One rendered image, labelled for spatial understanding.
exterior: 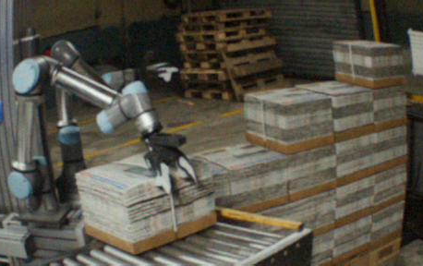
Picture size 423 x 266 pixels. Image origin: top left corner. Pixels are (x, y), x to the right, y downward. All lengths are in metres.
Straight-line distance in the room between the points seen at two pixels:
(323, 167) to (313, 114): 0.27
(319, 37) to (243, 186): 7.89
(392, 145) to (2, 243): 2.17
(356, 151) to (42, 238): 1.65
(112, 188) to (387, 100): 1.76
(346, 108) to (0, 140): 1.70
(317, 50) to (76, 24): 4.10
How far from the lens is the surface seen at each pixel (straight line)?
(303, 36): 10.77
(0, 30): 2.55
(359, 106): 3.12
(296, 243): 2.01
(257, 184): 2.85
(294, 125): 2.89
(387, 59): 3.26
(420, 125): 3.87
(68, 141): 2.80
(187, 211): 2.10
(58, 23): 9.91
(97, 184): 2.01
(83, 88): 2.19
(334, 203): 3.12
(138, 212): 1.96
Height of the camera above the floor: 1.57
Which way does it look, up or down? 12 degrees down
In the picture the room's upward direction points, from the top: 5 degrees counter-clockwise
